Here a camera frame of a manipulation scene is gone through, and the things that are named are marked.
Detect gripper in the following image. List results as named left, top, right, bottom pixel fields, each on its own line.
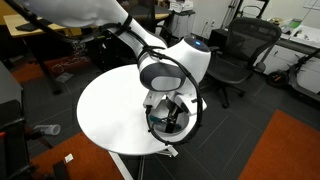
left=143, top=91, right=208, bottom=134

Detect teal marker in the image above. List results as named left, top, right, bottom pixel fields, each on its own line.
left=149, top=114, right=183, bottom=130

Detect white bowl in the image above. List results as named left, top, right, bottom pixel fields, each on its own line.
left=146, top=99, right=192, bottom=137

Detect white table base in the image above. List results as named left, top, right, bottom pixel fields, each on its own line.
left=108, top=146, right=179, bottom=180

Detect white drawer unit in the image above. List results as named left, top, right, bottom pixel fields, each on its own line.
left=171, top=11, right=196, bottom=39

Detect black box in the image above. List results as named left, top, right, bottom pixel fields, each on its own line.
left=209, top=28, right=231, bottom=51

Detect black computer tower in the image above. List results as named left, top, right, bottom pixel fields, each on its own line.
left=81, top=33, right=116, bottom=73

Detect black mesh office chair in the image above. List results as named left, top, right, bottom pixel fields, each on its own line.
left=204, top=17, right=283, bottom=109

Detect black high-back office chair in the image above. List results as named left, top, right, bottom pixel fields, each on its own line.
left=128, top=0, right=174, bottom=41

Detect white printer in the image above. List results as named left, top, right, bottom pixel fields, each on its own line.
left=168, top=0, right=195, bottom=14

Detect grey flat floor plate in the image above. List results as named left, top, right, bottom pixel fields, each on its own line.
left=54, top=71, right=75, bottom=84

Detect black board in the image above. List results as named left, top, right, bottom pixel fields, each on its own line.
left=53, top=160, right=71, bottom=180

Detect plastic bottle on floor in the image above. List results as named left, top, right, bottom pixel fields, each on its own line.
left=33, top=123, right=62, bottom=136

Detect white cabinet desk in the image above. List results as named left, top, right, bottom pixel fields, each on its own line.
left=256, top=24, right=320, bottom=94

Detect black kick scooter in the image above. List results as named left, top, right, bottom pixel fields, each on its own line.
left=265, top=48, right=320, bottom=104

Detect black metal stand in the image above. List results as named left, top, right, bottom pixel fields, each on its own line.
left=233, top=0, right=271, bottom=21

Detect green cup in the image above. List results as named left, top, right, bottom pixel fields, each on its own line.
left=289, top=18, right=303, bottom=29

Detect white paper sheets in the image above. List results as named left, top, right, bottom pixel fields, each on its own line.
left=281, top=24, right=320, bottom=43

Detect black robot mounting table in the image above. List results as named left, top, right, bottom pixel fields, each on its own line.
left=0, top=61, right=28, bottom=180

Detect black keyboard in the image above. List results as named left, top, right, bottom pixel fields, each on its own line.
left=14, top=22, right=38, bottom=33

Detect tangled cables pile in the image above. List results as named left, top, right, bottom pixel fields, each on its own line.
left=44, top=54, right=91, bottom=76

